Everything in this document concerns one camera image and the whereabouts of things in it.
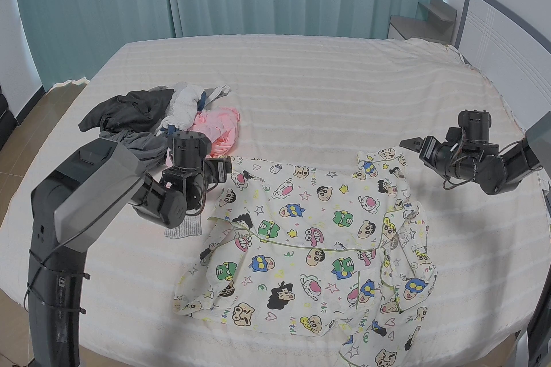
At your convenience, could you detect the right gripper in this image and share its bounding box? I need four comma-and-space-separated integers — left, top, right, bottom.
422, 136, 459, 176

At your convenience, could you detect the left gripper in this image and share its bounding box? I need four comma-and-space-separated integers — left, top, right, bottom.
206, 158, 233, 185

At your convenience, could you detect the white printed pyjama top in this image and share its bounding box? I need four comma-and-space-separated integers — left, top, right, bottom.
173, 146, 439, 367

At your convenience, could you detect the pink garment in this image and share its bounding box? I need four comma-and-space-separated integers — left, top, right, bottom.
189, 106, 241, 157

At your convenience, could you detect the grey knitted sweater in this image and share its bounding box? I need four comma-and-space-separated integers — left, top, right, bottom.
164, 214, 203, 240

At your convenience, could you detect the white garment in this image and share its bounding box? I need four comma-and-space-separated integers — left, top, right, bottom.
148, 82, 233, 138

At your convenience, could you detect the dark grey garment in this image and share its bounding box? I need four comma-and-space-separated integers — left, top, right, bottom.
99, 129, 170, 168

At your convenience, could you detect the black garment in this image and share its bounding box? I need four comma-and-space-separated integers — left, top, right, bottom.
78, 89, 175, 133

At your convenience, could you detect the bed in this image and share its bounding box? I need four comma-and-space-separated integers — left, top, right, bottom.
0, 0, 551, 367

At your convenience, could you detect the grey bedside table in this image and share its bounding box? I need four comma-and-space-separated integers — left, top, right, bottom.
389, 0, 458, 44

